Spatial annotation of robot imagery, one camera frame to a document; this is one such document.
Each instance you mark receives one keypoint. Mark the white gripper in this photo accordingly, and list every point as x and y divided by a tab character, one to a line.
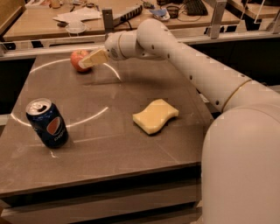
112	46

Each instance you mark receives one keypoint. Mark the red apple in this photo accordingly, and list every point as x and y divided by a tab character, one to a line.
75	57

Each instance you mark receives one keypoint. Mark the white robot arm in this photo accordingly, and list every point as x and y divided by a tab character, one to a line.
241	152

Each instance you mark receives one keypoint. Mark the blue pepsi can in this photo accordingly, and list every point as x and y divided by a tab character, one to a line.
48	123

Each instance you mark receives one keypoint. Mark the clear round lid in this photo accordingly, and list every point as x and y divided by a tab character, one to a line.
75	27

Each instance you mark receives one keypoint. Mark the white papers on desk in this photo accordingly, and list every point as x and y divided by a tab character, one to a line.
82	14

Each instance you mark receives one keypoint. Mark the grey power strip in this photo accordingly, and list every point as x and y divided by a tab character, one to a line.
127	14

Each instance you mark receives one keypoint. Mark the blue white packet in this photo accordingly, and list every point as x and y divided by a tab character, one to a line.
161	15

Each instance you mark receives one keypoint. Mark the yellow sponge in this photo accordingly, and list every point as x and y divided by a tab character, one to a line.
153	118

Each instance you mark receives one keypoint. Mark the black keyboard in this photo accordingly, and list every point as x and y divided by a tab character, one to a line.
195	8

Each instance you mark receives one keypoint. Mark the upper cabinet drawer front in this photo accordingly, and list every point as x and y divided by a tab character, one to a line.
104	205

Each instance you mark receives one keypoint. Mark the cabinet drawer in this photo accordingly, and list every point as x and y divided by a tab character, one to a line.
180	215
104	205

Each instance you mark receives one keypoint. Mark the lower cabinet drawer front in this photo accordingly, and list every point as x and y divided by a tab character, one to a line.
180	215

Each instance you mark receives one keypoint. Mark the grey metal post left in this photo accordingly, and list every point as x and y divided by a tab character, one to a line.
108	20

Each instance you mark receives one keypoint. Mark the grey metal post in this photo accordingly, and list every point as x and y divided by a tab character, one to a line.
218	12
108	20

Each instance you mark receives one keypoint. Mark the grey metal post right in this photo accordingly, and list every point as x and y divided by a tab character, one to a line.
218	12

